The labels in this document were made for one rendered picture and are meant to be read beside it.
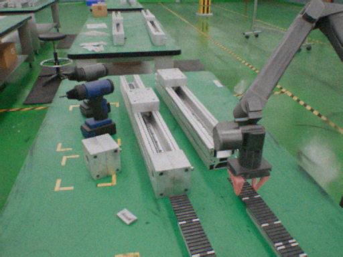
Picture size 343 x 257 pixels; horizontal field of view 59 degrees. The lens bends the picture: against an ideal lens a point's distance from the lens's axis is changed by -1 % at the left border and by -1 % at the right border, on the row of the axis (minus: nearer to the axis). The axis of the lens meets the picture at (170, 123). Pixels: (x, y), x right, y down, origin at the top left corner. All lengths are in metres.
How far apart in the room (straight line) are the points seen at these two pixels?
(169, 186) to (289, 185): 0.36
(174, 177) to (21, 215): 0.42
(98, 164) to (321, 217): 0.64
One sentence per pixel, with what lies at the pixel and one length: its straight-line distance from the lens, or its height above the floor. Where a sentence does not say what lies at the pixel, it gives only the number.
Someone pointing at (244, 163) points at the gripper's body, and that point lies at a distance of 0.82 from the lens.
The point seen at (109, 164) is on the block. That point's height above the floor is 0.82.
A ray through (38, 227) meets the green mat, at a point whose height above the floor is 0.78.
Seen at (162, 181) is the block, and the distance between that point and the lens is 0.86.
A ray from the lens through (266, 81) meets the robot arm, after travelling 0.85.
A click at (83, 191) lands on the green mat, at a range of 0.96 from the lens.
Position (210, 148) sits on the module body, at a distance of 0.97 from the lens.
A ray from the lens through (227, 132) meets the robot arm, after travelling 0.76.
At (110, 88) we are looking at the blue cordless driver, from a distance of 1.16.
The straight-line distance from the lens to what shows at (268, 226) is 0.81.
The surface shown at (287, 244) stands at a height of 0.81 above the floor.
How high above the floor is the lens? 1.36
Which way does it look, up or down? 27 degrees down
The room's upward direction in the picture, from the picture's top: straight up
